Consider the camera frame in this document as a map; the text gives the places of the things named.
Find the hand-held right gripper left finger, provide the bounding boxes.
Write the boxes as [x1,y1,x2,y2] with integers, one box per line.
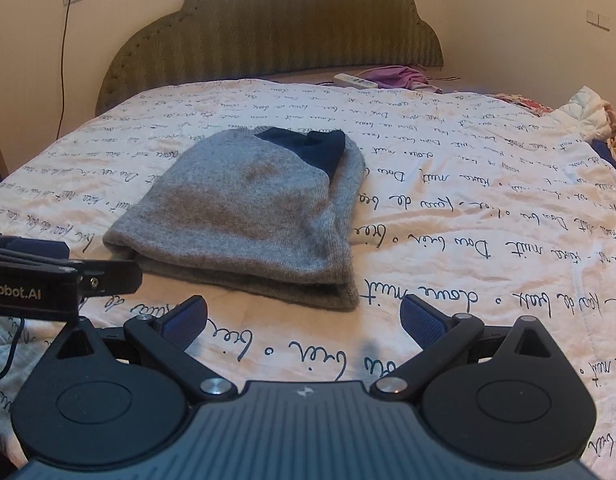
[52,295,239,404]

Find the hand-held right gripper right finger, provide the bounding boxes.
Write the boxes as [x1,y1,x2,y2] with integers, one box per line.
[370,294,564,403]

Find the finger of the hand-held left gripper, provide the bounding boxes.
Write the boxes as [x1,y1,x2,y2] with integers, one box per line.
[78,259,142,297]
[0,234,71,263]

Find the grey sweater with navy sleeves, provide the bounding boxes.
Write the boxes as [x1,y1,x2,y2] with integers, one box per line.
[102,127,366,311]

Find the white blanket with script print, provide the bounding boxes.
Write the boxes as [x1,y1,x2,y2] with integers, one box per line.
[0,77,616,480]

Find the floral cloth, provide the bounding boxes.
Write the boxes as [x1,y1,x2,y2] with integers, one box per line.
[488,91,554,113]

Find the purple cloth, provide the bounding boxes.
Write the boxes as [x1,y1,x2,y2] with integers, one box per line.
[360,65,441,93]

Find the navy cloth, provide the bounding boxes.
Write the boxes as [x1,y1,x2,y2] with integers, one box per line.
[588,137,616,186]

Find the white remote control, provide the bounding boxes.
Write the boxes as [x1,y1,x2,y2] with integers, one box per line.
[334,72,376,90]

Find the white puffy jacket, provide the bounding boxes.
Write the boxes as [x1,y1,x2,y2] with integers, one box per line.
[558,85,611,141]

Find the green upholstered headboard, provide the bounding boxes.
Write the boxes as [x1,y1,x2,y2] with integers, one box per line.
[95,0,445,116]

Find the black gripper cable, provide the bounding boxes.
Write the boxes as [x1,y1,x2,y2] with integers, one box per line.
[0,316,27,385]

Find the black power cable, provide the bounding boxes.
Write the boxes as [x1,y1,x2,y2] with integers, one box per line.
[58,0,78,138]

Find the white wall switch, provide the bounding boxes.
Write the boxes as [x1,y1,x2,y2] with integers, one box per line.
[585,8,611,31]

